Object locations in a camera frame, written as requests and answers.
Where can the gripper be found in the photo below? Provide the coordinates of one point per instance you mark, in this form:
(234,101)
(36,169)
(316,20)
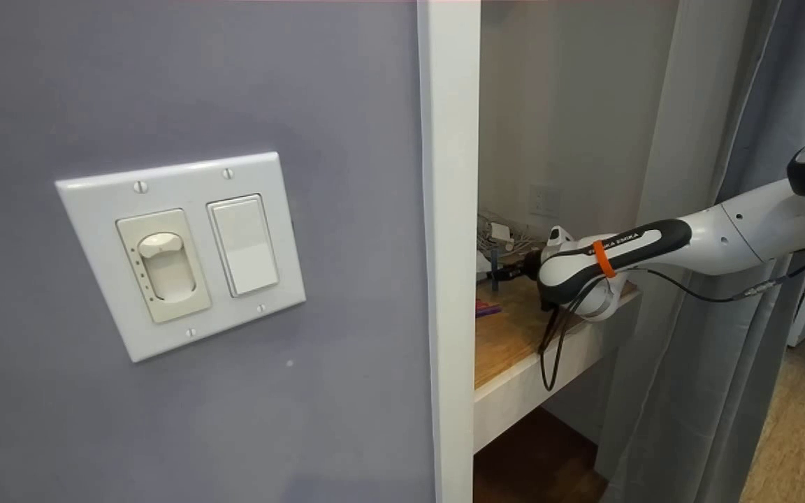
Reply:
(532,265)

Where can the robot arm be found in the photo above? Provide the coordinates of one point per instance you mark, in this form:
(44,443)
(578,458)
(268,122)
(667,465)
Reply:
(738,234)

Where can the blue marker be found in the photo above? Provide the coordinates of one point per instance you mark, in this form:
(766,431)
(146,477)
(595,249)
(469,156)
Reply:
(495,274)

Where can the purple marker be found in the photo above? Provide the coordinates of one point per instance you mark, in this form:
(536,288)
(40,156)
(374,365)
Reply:
(488,309)

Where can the white charger block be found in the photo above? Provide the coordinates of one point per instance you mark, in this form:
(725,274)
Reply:
(500,231)

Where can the grey curtain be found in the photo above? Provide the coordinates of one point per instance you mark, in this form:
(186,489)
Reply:
(717,391)

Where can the white wall socket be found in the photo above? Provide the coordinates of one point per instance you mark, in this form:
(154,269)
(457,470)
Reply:
(544,200)

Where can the white wall switch plate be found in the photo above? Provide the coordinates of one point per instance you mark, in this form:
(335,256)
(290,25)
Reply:
(186,258)

